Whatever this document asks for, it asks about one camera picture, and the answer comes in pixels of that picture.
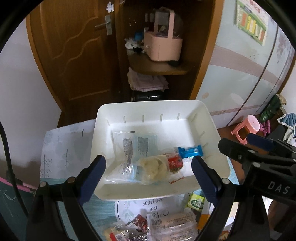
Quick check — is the yellow rice cracker pack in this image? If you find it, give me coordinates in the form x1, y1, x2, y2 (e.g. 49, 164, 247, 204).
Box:
135, 155, 170, 185

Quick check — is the pink plastic stool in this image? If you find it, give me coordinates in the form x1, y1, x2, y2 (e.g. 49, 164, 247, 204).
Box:
231, 114, 260, 145

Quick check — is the blue white cloth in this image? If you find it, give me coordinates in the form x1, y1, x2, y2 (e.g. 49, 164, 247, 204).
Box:
277, 113, 296, 147

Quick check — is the orange snack packet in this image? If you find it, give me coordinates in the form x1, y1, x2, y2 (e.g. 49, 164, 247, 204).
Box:
197, 214, 210, 230

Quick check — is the green plant bag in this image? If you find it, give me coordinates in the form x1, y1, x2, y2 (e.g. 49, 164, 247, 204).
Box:
259, 94, 287, 123

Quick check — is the green candy packet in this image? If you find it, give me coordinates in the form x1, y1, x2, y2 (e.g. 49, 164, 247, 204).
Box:
187, 193, 205, 211

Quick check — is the blue candy wrapper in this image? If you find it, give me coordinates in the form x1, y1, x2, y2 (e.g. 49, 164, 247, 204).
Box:
178, 145, 204, 159

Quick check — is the clear wrapped cake pack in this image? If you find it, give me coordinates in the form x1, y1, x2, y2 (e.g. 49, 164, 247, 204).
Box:
147, 209, 198, 241

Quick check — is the red snack packet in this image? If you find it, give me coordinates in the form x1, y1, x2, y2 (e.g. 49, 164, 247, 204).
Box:
166, 153, 183, 173

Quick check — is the red-edged cracker snack pack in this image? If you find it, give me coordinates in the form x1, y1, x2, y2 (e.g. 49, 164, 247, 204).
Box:
103, 226, 130, 241

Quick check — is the teal and white tablecloth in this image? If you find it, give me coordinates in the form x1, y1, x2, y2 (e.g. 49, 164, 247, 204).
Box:
35, 113, 235, 240

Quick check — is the white plastic bin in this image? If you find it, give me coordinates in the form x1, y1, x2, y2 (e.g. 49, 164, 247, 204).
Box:
91, 100, 230, 200

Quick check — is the dark seaweed snack pack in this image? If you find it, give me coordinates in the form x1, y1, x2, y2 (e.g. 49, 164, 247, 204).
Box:
125, 214, 148, 241

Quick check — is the light blue snack bag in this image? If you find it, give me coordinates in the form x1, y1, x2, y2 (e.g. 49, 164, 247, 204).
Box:
132, 133, 158, 182

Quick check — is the clear barcode snack bag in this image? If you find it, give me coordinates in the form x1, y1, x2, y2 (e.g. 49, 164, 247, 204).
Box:
112, 131, 135, 175

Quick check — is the folded pink cloth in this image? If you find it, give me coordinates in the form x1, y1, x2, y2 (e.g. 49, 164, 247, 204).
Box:
127, 67, 168, 92

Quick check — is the pink storage basket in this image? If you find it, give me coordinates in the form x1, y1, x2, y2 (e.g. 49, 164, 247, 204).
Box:
144, 8, 183, 62

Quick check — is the wooden shelf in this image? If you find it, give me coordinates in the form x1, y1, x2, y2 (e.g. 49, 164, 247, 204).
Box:
126, 50, 194, 76

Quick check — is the brown wooden door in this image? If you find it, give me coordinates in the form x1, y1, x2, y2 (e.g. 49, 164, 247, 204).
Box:
26, 1, 123, 127

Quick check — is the green chalkboard pink frame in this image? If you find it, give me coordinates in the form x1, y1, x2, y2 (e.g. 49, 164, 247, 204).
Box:
0, 177, 37, 240

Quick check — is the black cable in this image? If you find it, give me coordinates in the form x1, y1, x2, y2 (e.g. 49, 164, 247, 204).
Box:
0, 121, 30, 217

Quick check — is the wall poster chart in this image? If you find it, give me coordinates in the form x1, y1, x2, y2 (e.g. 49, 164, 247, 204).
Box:
235, 0, 269, 46

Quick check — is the silver door handle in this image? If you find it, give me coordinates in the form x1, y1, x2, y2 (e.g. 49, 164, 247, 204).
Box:
95, 15, 112, 36

